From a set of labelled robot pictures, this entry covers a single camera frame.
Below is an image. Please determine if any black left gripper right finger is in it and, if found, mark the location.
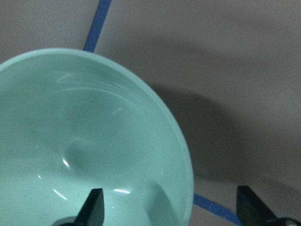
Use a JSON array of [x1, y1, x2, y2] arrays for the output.
[[236, 186, 301, 226]]

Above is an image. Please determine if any green bowl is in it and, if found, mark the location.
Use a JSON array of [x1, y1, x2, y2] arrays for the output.
[[0, 48, 193, 226]]

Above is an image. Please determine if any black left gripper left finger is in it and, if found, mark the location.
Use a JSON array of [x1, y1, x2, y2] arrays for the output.
[[53, 188, 105, 226]]

